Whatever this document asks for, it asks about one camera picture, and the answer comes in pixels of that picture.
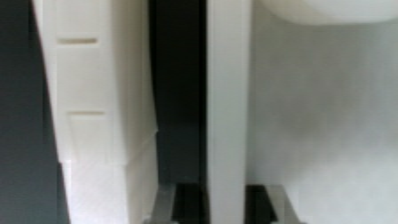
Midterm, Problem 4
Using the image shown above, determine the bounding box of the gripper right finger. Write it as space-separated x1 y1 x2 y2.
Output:
244 185 303 224

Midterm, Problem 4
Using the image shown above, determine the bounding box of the white desk top tray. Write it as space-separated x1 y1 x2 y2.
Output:
209 0 398 224

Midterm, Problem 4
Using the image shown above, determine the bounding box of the white front fence bar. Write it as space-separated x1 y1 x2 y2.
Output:
33 0 159 224

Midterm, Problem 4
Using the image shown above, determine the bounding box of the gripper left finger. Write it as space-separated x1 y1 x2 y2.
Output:
145 183 210 224

